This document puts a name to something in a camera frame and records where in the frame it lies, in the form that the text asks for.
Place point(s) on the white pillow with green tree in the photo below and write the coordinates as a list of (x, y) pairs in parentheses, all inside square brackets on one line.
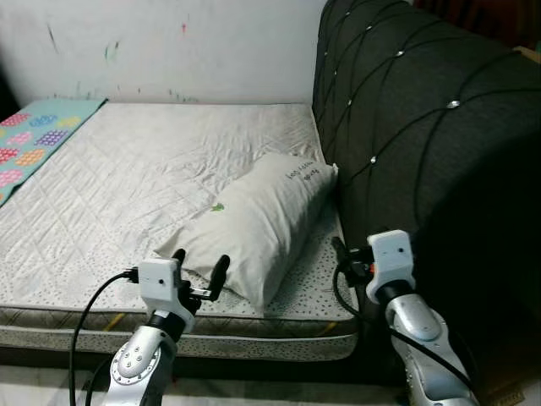
[(262, 220)]

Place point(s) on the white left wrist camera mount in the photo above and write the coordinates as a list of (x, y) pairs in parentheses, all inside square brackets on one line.
[(161, 279)]

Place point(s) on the teal blanket with colourful shapes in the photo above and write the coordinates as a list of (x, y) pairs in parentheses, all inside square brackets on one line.
[(42, 135)]

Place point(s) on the dark tufted headboard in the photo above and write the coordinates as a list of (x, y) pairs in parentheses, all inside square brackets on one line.
[(423, 127)]

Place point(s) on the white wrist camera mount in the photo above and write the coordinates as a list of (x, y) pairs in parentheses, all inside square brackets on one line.
[(161, 279), (390, 254)]

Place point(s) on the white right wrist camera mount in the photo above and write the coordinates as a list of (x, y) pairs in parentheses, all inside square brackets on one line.
[(390, 254)]

